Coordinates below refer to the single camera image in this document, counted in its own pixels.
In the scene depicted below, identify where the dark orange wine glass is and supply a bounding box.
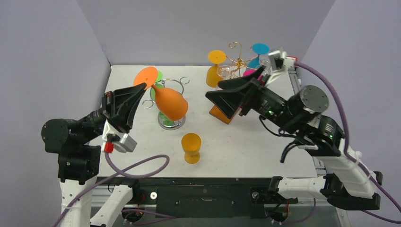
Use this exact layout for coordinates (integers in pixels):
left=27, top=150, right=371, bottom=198
left=133, top=66, right=188, bottom=121

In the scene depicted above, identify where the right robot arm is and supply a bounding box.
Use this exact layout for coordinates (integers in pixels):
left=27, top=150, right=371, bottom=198
left=205, top=69, right=383, bottom=210

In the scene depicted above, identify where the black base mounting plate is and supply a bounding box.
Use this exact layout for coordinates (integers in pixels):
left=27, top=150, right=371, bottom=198
left=99, top=177, right=313, bottom=218

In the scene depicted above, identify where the pink wine glass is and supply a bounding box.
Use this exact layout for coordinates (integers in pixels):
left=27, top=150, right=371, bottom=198
left=243, top=69, right=262, bottom=80

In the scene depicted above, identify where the yellow wine glass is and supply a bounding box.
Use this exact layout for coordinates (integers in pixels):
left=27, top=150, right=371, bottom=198
left=206, top=50, right=227, bottom=88
left=181, top=133, right=201, bottom=164

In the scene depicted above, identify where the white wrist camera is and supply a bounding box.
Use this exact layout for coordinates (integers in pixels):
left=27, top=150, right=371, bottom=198
left=101, top=120, right=137, bottom=153
left=266, top=47, right=298, bottom=86

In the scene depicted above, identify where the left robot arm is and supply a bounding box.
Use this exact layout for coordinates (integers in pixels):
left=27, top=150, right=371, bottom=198
left=41, top=83, right=147, bottom=227

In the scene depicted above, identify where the blue wine glass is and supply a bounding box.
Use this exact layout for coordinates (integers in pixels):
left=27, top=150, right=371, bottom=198
left=246, top=43, right=270, bottom=69

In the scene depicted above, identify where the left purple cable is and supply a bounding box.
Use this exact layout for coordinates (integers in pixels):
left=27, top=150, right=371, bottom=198
left=52, top=152, right=178, bottom=227

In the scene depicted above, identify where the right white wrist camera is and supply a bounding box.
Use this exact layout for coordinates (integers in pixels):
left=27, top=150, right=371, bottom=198
left=266, top=47, right=298, bottom=86

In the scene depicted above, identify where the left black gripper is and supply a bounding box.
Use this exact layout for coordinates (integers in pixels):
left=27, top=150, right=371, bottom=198
left=79, top=80, right=147, bottom=143

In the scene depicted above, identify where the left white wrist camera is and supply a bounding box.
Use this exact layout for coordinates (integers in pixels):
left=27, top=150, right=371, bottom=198
left=101, top=120, right=137, bottom=153

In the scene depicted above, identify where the silver wire glass rack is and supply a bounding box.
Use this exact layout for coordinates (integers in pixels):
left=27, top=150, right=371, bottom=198
left=141, top=76, right=189, bottom=131

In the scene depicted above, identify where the gold wire glass rack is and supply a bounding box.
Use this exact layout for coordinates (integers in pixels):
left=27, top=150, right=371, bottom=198
left=206, top=42, right=270, bottom=90

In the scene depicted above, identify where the yellow wine glass front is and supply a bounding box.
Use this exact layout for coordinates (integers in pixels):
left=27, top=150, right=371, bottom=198
left=181, top=133, right=201, bottom=164

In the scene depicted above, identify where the green wine glass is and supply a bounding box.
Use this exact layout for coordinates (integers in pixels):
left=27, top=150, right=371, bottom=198
left=150, top=71, right=175, bottom=130

